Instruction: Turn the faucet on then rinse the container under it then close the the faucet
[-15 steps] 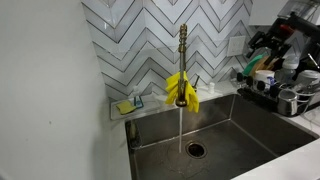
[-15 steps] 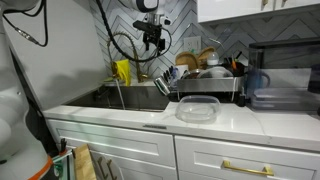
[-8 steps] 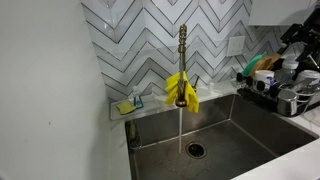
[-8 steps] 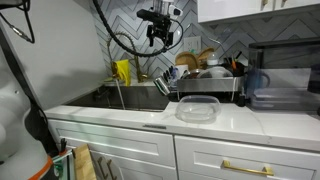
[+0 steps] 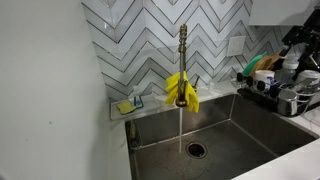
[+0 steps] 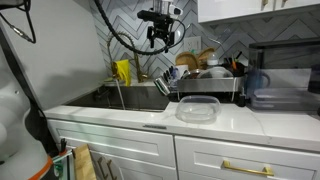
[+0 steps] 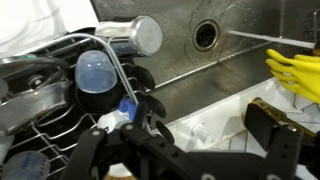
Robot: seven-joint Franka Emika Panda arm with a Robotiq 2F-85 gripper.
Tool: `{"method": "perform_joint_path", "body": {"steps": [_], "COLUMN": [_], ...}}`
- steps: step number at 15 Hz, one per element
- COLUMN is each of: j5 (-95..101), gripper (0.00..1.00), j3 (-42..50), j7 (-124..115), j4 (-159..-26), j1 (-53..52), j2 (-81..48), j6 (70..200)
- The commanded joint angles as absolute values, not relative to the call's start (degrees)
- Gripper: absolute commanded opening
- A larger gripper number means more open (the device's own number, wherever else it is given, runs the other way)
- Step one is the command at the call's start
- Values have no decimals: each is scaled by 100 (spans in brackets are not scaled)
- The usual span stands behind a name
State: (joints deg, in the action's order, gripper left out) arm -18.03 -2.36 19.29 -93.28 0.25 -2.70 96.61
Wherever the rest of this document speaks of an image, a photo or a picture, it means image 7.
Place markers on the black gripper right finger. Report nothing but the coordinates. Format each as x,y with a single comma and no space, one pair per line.
281,150

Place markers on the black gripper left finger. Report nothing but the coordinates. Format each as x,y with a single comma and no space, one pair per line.
100,156

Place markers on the yellow cloth on faucet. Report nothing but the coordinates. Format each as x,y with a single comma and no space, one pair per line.
300,76

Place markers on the white cup with blue label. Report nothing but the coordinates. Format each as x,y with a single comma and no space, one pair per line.
113,120

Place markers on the steel dish rack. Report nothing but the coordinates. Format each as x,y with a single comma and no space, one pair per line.
50,133

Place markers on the translucent bottle with blue print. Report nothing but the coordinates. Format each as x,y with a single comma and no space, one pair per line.
23,166

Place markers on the stainless steel kitchen utensil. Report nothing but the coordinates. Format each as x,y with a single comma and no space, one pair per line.
30,106

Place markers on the glass pot lid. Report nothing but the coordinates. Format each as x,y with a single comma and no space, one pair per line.
20,63

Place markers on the steel utensil cup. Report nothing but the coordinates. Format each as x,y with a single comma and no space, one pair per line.
140,35

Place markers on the stainless steel sink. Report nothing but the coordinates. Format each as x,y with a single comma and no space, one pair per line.
240,20

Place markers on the round sink drain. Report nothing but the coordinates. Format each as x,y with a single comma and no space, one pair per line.
206,35

